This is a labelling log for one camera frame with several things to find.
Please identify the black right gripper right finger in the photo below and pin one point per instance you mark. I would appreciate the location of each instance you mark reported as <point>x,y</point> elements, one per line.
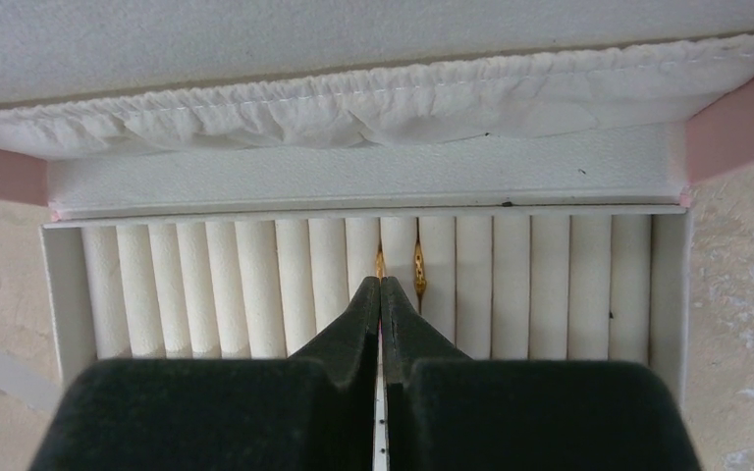
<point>446,411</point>

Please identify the pink jewelry box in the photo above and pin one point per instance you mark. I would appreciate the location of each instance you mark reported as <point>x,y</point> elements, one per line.
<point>222,174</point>

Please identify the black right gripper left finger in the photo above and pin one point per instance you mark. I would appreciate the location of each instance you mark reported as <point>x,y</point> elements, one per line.
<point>311,411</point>

